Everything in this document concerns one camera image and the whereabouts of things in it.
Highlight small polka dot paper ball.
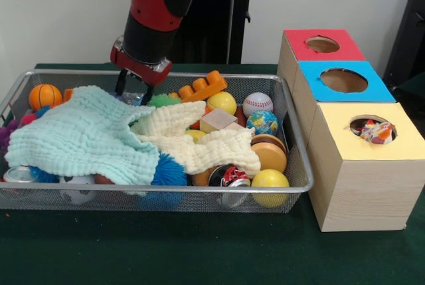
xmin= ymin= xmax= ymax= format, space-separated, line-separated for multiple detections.
xmin=358 ymin=119 xmax=396 ymax=145

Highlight dark green table cloth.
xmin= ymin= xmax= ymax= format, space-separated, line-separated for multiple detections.
xmin=0 ymin=62 xmax=425 ymax=285

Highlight plain wooden block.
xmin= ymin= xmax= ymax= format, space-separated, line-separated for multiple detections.
xmin=199 ymin=108 xmax=239 ymax=134

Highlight orange toy basketball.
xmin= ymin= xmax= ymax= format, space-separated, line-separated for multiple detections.
xmin=28 ymin=83 xmax=63 ymax=111

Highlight cream waffle cloth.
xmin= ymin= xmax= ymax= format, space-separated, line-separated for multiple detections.
xmin=131 ymin=100 xmax=262 ymax=176

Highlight white toy baseball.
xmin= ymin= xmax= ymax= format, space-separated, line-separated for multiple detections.
xmin=242 ymin=92 xmax=274 ymax=118

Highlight silver wire mesh bin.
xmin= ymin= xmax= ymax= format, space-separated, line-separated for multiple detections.
xmin=0 ymin=68 xmax=315 ymax=215

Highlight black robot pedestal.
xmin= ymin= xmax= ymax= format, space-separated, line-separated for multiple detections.
xmin=172 ymin=0 xmax=268 ymax=65

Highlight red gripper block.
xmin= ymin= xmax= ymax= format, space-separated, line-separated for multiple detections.
xmin=110 ymin=36 xmax=173 ymax=106

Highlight yellow ball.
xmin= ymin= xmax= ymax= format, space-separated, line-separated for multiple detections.
xmin=250 ymin=169 xmax=290 ymax=209

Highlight black upright panel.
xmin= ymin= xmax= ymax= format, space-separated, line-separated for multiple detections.
xmin=382 ymin=0 xmax=425 ymax=82

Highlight crushed silver can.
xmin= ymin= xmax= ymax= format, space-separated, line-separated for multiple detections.
xmin=208 ymin=165 xmax=252 ymax=208

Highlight orange rubber toy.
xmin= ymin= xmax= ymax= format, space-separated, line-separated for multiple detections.
xmin=169 ymin=70 xmax=228 ymax=103

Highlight small globe ball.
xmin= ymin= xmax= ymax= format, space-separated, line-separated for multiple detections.
xmin=246 ymin=110 xmax=279 ymax=136

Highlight mint waffle cloth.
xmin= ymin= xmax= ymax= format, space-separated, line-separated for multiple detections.
xmin=5 ymin=85 xmax=161 ymax=186

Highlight wooden box three round holes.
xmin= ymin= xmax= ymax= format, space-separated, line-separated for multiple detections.
xmin=277 ymin=28 xmax=418 ymax=233

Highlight brown toy burger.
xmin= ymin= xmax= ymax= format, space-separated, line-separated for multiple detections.
xmin=249 ymin=134 xmax=288 ymax=173

